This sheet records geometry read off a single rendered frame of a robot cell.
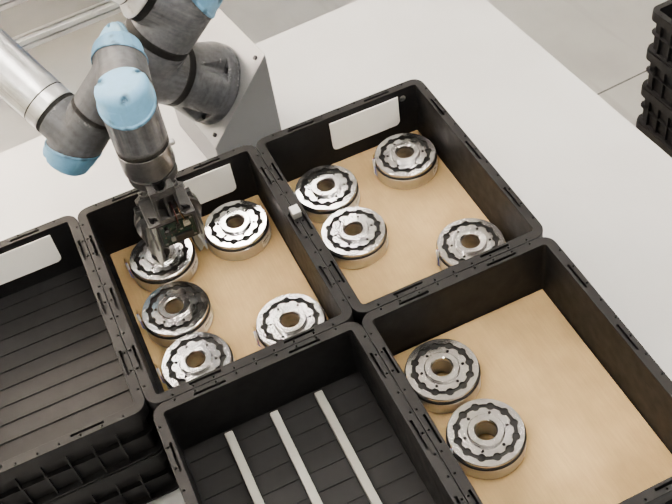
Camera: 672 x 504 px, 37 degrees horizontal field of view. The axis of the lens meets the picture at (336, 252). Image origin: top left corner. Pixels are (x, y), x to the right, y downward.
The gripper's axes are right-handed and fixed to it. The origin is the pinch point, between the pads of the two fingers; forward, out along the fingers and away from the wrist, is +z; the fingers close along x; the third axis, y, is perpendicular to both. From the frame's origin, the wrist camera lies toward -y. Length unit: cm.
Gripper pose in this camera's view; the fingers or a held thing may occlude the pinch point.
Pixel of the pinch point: (180, 248)
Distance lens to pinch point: 158.2
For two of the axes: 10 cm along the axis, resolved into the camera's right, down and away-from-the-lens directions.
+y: 4.0, 6.7, -6.3
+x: 9.1, -3.8, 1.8
